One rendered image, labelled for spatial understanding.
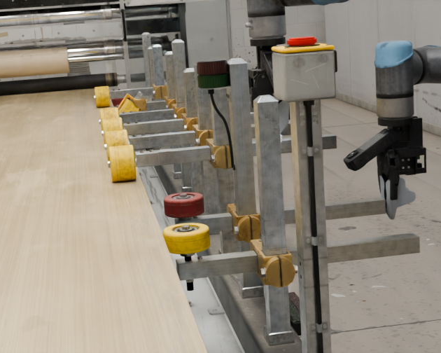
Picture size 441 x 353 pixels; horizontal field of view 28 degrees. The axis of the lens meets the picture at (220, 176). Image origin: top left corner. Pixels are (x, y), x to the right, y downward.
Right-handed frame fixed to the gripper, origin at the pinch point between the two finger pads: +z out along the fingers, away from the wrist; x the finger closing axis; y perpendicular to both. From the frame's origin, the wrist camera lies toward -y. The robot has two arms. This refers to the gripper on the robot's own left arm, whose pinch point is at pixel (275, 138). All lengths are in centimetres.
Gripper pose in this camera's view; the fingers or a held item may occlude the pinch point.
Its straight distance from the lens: 178.1
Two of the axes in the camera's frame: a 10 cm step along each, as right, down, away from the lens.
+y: -1.6, -1.9, 9.7
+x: -9.9, 1.0, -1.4
